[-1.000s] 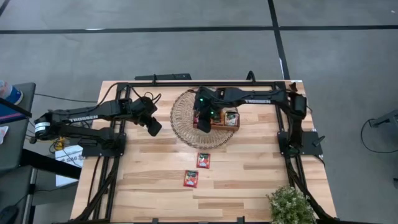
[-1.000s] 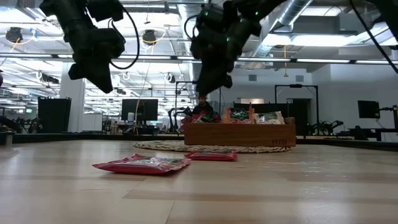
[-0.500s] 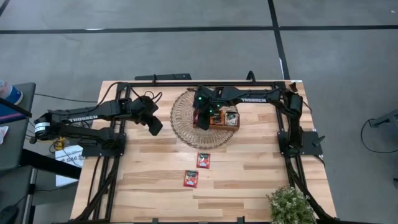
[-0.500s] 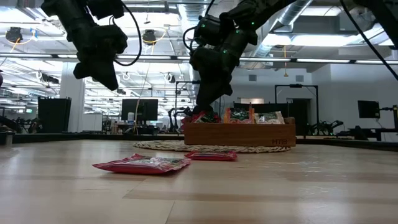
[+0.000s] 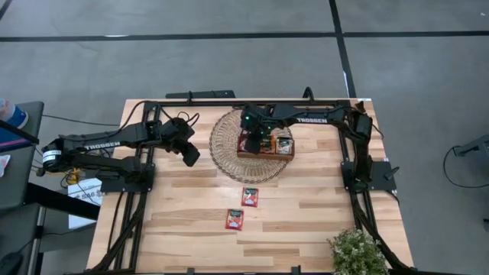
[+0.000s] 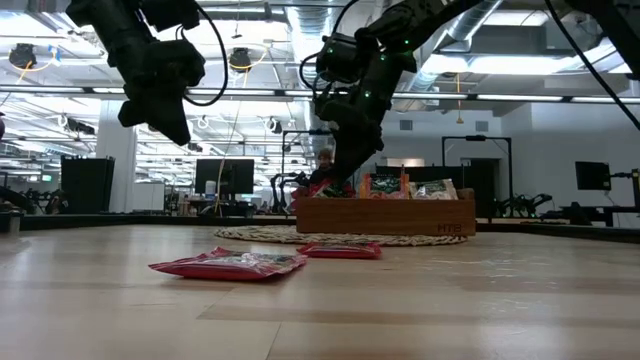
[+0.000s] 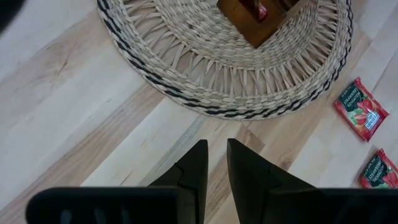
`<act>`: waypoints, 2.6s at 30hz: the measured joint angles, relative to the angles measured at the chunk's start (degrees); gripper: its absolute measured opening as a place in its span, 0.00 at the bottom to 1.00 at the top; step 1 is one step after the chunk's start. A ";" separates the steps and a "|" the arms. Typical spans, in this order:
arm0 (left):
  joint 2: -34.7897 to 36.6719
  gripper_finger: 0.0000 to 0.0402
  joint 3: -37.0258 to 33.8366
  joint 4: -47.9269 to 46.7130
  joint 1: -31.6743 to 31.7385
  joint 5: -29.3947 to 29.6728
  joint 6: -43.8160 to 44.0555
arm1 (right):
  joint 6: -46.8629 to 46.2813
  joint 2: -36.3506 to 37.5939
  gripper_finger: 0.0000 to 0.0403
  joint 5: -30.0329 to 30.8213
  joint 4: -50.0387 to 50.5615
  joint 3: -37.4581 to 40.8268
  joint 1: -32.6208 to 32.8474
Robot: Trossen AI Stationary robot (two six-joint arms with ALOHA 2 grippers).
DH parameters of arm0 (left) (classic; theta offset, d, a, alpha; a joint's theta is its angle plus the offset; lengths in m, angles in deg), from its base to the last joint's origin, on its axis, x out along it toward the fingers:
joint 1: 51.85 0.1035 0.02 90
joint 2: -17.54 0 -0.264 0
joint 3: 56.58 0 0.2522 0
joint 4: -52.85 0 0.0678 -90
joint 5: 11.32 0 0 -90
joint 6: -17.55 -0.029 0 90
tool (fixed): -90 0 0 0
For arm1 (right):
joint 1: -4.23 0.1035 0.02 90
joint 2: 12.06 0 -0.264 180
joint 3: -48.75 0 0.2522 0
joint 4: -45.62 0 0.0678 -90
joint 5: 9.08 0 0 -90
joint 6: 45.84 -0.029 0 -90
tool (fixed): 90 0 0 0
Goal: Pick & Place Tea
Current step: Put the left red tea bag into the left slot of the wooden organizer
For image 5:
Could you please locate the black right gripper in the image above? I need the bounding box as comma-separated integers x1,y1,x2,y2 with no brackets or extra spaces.
244,118,274,155

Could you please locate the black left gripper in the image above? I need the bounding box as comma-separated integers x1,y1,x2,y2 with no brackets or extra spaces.
154,117,201,167

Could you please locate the wooden tea box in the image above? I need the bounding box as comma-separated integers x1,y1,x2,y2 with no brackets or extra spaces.
236,131,296,161

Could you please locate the round woven placemat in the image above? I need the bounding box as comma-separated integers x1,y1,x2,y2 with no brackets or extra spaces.
209,108,294,185

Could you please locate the black flat bar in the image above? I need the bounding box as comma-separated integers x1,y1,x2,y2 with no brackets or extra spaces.
165,89,236,100

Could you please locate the white paper sheet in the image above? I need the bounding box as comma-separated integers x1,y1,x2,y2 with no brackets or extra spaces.
67,177,104,230

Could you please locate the green potted plant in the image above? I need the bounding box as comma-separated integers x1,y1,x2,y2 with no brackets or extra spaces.
327,228,390,275

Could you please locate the grey side desk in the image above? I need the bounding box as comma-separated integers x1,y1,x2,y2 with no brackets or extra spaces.
0,100,46,275

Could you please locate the blue folder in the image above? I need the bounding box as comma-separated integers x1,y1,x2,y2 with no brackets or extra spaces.
0,125,34,153

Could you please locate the blue and white bottle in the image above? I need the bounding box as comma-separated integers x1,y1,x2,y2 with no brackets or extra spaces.
0,98,30,130

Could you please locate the black computer mouse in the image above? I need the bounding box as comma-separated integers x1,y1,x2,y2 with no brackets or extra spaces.
0,251,23,275

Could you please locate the grey furniture leg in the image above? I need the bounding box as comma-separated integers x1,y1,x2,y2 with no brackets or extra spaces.
453,133,489,157

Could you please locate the black table frame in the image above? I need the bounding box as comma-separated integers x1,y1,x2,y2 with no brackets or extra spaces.
89,99,416,275

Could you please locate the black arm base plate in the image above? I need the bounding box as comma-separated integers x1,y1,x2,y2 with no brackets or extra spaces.
341,160,398,192
95,162,156,193

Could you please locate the yellow cable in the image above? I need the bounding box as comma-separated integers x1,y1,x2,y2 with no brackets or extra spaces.
65,167,83,185

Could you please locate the black floor cable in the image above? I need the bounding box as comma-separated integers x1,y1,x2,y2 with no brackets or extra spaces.
442,144,489,189

